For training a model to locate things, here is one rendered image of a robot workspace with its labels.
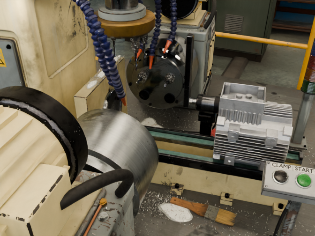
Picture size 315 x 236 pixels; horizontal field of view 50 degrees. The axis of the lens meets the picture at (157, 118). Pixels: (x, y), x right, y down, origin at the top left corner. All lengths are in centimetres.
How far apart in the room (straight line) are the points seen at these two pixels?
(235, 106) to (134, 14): 36
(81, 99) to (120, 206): 43
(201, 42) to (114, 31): 58
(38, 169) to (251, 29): 374
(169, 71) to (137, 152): 52
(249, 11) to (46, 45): 323
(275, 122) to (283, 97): 76
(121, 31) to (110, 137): 29
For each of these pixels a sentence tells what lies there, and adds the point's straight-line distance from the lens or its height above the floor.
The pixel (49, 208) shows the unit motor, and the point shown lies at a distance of 43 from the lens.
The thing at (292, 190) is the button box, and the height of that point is 105.
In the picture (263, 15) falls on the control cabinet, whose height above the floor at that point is 55.
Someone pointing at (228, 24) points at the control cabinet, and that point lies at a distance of 410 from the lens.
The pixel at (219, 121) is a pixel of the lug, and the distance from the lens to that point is 95.
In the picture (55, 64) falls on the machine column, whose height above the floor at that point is 120.
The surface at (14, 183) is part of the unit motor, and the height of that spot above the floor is 132.
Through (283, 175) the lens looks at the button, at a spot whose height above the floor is 107.
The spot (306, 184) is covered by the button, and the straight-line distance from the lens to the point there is 83.
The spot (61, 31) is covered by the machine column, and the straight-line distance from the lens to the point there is 106.
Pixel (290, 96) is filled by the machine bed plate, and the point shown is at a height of 80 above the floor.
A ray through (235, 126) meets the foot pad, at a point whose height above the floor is 107.
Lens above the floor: 160
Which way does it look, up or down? 33 degrees down
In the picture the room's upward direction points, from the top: straight up
